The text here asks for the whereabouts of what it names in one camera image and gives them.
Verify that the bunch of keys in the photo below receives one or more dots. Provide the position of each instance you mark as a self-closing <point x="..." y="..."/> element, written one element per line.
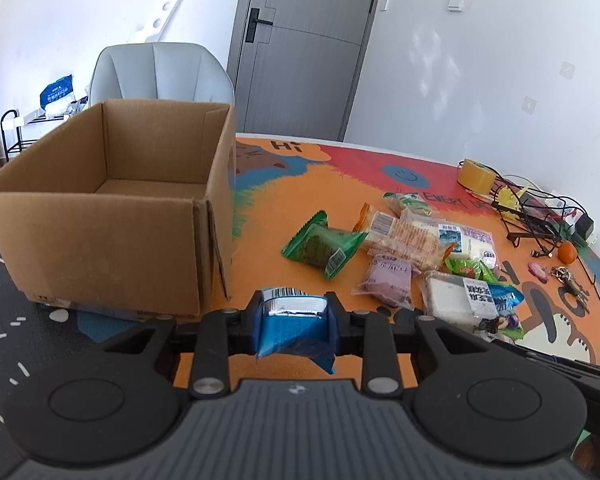
<point x="572" y="285"/>

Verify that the cardboard box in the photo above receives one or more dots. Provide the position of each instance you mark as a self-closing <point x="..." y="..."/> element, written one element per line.
<point x="105" y="230"/>

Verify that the yellow wrapper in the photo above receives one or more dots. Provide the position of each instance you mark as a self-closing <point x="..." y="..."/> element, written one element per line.
<point x="509" y="200"/>

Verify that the mandarin orange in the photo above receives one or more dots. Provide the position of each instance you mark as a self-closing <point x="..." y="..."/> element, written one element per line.
<point x="567" y="253"/>

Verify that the black metal rack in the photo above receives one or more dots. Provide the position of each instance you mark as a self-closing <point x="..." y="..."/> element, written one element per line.
<point x="15" y="132"/>

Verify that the pink charm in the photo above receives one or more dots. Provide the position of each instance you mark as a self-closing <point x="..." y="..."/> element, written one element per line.
<point x="537" y="268"/>

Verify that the orange cracker packet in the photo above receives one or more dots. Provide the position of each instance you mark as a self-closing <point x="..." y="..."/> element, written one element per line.
<point x="410" y="240"/>

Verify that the white blue snack packet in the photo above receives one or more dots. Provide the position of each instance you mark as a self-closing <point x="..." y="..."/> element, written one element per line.
<point x="455" y="300"/>

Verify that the black power adapter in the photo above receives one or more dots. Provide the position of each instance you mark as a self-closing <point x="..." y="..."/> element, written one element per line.
<point x="586" y="227"/>

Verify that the clear wall hook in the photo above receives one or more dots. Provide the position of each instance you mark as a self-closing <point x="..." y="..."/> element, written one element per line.
<point x="567" y="69"/>
<point x="529" y="105"/>

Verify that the large white snack packet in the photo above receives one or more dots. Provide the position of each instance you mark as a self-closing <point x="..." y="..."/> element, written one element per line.
<point x="472" y="245"/>

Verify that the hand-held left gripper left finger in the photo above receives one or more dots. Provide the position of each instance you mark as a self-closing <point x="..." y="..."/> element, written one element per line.
<point x="256" y="325"/>

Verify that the grey door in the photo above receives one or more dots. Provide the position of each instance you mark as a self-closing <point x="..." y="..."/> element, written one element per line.
<point x="300" y="50"/>

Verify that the green printed snack packet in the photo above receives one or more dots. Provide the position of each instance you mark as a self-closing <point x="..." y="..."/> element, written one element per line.
<point x="472" y="269"/>

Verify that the grey upholstered chair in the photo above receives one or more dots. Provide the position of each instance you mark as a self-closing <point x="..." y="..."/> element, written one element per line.
<point x="160" y="72"/>

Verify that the tan packing tape roll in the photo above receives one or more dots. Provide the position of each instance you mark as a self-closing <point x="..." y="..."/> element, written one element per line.
<point x="475" y="176"/>

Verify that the white power strip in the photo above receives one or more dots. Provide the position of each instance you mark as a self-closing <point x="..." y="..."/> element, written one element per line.
<point x="572" y="217"/>

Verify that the colourful printed table mat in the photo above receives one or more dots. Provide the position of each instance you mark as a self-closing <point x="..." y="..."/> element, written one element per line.
<point x="280" y="190"/>

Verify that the purple cake packet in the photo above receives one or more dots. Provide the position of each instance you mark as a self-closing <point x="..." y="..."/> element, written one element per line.
<point x="387" y="277"/>

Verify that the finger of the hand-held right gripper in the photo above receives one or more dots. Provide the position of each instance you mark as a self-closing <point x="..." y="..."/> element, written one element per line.
<point x="570" y="365"/>

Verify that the small green white packet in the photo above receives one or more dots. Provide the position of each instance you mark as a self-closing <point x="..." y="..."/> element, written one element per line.
<point x="410" y="202"/>

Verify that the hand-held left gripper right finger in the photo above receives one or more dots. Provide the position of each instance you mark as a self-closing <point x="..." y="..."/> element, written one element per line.
<point x="331" y="327"/>

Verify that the white wall switch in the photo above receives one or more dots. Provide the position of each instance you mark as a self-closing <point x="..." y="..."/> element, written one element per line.
<point x="455" y="1"/>

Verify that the blue plastic bag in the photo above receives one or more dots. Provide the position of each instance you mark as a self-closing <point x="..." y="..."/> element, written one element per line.
<point x="56" y="91"/>

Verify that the blue foil snack packet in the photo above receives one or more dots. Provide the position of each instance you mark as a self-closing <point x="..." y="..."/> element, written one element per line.
<point x="290" y="330"/>

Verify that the green cake packet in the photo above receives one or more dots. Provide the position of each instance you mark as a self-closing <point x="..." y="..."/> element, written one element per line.
<point x="320" y="245"/>

